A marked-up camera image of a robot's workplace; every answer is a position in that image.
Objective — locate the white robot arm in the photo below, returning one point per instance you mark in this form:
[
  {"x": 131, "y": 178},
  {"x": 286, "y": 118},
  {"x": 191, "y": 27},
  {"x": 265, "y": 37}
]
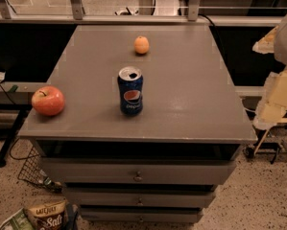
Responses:
[{"x": 273, "y": 105}]

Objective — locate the blue pepsi can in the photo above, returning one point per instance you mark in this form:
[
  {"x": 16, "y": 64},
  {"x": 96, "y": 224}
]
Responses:
[{"x": 130, "y": 82}]

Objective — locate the grey drawer cabinet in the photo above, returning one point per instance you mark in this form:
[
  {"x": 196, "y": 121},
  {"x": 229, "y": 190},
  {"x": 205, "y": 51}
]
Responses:
[{"x": 151, "y": 126}]

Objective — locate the orange fruit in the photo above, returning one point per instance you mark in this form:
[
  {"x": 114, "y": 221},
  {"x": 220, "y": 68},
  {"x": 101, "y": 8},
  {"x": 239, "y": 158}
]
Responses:
[{"x": 141, "y": 45}]

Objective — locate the red apple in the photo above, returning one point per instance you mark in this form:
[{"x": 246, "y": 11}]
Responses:
[{"x": 48, "y": 101}]

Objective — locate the top grey drawer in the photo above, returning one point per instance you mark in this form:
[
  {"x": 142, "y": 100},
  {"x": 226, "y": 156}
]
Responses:
[{"x": 124, "y": 172}]

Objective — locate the grey drawer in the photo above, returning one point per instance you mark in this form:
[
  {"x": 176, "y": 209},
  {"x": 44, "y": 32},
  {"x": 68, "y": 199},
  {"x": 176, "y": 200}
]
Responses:
[
  {"x": 124, "y": 172},
  {"x": 146, "y": 198},
  {"x": 141, "y": 214}
]

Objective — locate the middle grey drawer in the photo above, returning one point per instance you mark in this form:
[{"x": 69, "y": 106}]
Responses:
[{"x": 146, "y": 198}]

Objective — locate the black table leg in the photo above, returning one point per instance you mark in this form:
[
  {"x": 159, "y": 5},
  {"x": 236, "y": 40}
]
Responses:
[{"x": 11, "y": 136}]

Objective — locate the bottom grey drawer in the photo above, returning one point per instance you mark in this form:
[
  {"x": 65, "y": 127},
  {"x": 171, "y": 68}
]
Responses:
[{"x": 141, "y": 214}]

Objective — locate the salt chips bag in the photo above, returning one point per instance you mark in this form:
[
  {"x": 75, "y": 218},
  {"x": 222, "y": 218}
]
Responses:
[{"x": 47, "y": 216}]

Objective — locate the green snack bag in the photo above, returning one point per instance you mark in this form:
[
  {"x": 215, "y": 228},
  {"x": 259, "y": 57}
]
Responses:
[{"x": 17, "y": 221}]

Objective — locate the metal window frame rail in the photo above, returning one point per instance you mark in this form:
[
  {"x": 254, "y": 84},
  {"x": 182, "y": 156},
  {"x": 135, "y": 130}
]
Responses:
[{"x": 219, "y": 12}]

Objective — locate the black wire basket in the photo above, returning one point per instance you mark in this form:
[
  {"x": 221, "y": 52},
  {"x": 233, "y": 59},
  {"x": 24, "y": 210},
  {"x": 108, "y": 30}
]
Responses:
[{"x": 35, "y": 176}]

